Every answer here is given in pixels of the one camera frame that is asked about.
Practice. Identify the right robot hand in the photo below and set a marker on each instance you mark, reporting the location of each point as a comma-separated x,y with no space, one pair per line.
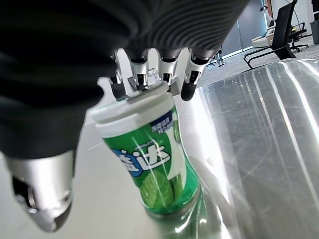
62,49

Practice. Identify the green chewing gum bottle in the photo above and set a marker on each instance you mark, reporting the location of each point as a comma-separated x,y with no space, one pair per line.
152,154

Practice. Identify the beige sofa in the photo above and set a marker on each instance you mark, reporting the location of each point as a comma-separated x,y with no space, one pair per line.
261,37

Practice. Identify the black floor lamp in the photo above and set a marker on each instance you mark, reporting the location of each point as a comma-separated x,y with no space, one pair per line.
263,10

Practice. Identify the black swivel office chair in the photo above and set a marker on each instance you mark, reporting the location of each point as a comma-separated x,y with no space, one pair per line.
299,35

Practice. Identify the dark waste bin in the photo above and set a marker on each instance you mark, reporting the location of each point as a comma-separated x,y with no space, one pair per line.
314,32

